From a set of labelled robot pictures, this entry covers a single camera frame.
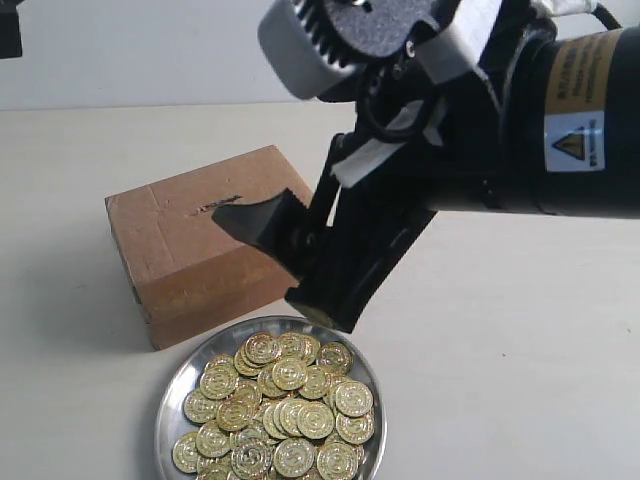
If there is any brown cardboard slotted box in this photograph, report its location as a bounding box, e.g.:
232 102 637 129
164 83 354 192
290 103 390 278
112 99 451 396
105 145 311 350

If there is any gold coin far left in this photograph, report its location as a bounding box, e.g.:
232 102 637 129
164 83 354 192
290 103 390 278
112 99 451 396
183 388 223 425

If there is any gold coin top right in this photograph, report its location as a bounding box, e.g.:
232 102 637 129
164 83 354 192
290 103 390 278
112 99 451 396
316 341 353 375

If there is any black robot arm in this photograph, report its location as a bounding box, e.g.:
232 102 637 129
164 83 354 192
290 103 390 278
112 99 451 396
212 10 639 332

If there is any black object top left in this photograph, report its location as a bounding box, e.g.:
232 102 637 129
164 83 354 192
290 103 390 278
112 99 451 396
0 0 23 60

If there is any gold coin left upper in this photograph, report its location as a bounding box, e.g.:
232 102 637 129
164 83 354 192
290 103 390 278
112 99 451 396
199 364 239 400

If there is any gold coin top left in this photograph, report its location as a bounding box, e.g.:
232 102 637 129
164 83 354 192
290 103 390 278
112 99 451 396
244 332 281 365

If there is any gold coin bottom left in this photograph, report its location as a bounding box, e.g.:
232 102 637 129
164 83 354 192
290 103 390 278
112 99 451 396
172 431 199 474

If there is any gold coin right edge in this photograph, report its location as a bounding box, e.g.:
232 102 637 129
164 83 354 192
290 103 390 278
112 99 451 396
334 381 374 418

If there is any gold coin centre lower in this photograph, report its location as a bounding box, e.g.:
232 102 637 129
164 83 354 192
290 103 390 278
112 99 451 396
297 402 335 440

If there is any gold coin centre raised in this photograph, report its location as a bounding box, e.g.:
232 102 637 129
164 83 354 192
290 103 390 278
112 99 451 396
272 358 307 391

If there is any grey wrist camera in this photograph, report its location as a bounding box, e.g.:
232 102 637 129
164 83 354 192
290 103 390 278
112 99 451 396
257 0 502 100

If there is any gold coin dark centre left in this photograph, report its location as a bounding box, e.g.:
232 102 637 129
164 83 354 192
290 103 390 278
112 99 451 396
216 399 256 432

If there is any round steel plate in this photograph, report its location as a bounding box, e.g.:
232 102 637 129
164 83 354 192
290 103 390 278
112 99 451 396
154 315 388 479

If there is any gold coin lower right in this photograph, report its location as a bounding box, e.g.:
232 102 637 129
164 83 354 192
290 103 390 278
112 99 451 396
335 411 375 445

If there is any gold coin bottom centre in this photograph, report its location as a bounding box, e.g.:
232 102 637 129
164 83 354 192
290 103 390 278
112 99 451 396
273 438 315 478

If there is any gold coin top middle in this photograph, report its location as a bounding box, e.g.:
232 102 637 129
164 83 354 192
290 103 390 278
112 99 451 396
278 331 320 365

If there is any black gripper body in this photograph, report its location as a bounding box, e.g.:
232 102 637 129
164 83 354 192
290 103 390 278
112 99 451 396
285 101 505 332

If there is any gold coin bottom right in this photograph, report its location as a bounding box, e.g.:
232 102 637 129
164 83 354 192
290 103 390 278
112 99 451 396
316 442 359 480

